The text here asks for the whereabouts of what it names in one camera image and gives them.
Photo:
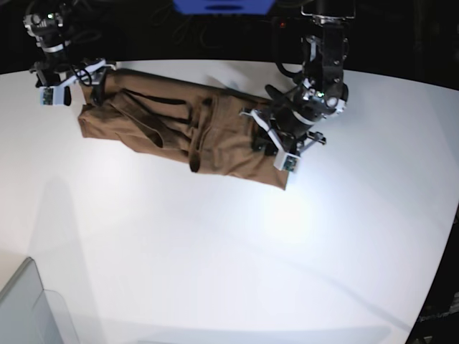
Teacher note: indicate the black power strip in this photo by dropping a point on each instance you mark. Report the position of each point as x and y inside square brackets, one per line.
[292, 24]

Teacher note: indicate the grey plastic bin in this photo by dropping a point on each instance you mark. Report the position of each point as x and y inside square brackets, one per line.
[32, 314]

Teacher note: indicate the blue box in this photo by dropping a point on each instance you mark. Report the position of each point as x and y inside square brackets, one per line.
[207, 7]

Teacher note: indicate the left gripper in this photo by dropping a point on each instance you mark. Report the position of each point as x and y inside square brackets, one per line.
[280, 131]

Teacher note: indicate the brown t-shirt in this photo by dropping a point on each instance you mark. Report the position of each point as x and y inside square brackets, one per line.
[195, 124]

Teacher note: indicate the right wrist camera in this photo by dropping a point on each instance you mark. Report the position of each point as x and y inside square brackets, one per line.
[49, 96]

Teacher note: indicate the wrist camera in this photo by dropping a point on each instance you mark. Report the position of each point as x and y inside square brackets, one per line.
[49, 96]
[285, 161]

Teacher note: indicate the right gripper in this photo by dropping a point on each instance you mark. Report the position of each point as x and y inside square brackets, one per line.
[88, 72]

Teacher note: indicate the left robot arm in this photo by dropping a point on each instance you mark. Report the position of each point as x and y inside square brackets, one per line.
[319, 90]

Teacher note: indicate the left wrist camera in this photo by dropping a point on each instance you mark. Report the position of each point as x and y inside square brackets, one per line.
[285, 161]

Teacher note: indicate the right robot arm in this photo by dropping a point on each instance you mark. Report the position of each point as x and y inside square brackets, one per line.
[59, 28]

